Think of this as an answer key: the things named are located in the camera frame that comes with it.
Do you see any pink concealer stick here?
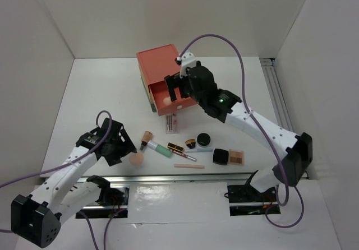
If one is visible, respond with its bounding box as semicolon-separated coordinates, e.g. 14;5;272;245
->
174;164;205;169

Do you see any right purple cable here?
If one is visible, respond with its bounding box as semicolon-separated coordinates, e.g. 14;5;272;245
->
179;34;305;229

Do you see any aluminium mounting rail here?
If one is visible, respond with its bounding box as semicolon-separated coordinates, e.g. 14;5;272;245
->
85;173;278;210

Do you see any purple cable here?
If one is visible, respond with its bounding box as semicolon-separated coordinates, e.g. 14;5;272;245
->
179;34;305;229
0;110;126;250

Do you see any tan foundation bottle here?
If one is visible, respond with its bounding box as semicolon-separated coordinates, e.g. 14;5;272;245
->
140;131;153;151

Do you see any round black compact jar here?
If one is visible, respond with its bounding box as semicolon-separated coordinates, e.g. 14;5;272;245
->
196;133;211;147

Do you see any mint green tube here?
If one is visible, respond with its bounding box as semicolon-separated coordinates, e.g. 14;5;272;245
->
148;140;172;158

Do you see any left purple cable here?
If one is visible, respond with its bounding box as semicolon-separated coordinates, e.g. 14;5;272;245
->
0;110;126;250

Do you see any coral red top drawer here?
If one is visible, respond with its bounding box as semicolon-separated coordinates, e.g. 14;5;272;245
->
136;44;196;116

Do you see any black gold lipstick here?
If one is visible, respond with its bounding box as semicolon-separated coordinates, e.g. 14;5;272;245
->
167;142;185;153

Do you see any peach teardrop makeup sponge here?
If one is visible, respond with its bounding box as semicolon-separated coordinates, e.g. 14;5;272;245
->
163;97;172;106

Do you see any round peach powder puff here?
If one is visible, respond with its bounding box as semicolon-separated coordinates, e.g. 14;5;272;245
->
130;152;144;166

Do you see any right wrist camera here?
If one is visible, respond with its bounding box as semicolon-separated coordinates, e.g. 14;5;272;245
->
175;52;197;78

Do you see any light blue mascara tube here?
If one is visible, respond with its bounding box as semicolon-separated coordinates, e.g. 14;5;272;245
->
185;148;214;153

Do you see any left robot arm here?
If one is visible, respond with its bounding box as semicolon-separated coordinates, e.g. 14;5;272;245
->
11;118;137;248

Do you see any square black compact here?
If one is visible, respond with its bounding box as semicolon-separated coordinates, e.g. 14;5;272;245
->
213;149;229;165

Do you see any dark red lip pencil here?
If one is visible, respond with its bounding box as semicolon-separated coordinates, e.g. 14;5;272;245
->
172;150;197;161

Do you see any aluminium side rail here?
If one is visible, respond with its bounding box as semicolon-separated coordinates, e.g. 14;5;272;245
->
260;58;294;132

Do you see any brown eyeshadow palette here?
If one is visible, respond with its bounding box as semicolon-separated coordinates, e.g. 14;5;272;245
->
228;150;244;165

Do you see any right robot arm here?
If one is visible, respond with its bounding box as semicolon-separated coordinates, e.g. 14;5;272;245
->
164;66;312;201

